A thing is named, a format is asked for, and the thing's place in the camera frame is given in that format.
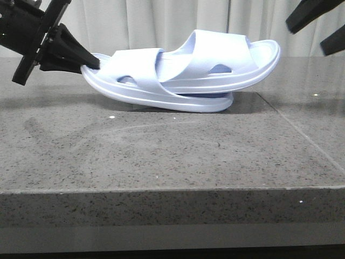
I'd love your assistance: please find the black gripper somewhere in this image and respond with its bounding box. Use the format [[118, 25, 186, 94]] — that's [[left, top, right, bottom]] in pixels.
[[1, 1, 100, 85]]

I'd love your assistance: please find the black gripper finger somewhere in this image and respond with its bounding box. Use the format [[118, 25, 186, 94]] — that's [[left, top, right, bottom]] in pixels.
[[286, 0, 344, 34], [320, 26, 345, 56]]

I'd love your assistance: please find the light blue slipper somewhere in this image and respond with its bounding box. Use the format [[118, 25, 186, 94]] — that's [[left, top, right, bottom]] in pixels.
[[155, 30, 281, 94], [81, 48, 233, 113]]

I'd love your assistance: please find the pale green curtain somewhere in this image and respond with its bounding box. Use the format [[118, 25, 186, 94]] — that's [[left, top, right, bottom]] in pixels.
[[61, 1, 344, 57]]

